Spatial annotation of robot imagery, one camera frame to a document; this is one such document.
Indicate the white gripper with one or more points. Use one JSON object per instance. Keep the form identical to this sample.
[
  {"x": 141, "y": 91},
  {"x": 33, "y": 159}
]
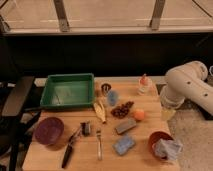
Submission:
[{"x": 167, "y": 113}]

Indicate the small metal cup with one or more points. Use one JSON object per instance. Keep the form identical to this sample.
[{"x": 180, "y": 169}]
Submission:
[{"x": 105, "y": 88}]

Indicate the blue plastic cup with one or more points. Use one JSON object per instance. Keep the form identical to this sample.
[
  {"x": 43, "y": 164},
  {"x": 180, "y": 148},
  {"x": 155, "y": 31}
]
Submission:
[{"x": 112, "y": 97}]

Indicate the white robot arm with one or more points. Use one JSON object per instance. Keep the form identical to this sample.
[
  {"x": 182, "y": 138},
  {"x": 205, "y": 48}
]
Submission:
[{"x": 187, "y": 81}]

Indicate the purple bowl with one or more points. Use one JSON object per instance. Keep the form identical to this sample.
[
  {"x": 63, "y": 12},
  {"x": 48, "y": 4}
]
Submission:
[{"x": 49, "y": 130}]

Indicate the red pepper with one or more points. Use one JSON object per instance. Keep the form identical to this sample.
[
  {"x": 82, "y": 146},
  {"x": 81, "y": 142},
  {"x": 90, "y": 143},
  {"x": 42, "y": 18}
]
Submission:
[{"x": 143, "y": 80}]

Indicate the bunch of dark grapes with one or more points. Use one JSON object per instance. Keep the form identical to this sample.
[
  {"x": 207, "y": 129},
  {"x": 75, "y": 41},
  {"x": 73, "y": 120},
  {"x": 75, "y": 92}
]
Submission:
[{"x": 122, "y": 110}]

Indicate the blue sponge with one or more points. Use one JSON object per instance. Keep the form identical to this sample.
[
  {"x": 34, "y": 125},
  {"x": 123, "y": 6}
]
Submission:
[{"x": 123, "y": 145}]

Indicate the green plastic tray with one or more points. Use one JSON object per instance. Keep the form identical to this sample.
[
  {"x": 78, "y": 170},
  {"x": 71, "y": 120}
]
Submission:
[{"x": 66, "y": 91}]

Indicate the red-brown bowl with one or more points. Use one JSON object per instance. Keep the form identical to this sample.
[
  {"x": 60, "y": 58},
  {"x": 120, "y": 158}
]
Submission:
[{"x": 154, "y": 137}]

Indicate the grey block eraser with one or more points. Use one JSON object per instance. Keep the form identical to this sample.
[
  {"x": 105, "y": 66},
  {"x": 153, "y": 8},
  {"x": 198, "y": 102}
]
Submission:
[{"x": 125, "y": 126}]

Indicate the silver fork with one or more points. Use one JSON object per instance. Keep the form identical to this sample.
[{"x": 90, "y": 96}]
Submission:
[{"x": 98, "y": 135}]

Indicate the orange fruit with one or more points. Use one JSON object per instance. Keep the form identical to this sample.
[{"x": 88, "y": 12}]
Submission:
[{"x": 139, "y": 114}]

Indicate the black binder clip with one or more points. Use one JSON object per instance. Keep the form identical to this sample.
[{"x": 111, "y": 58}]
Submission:
[{"x": 86, "y": 128}]

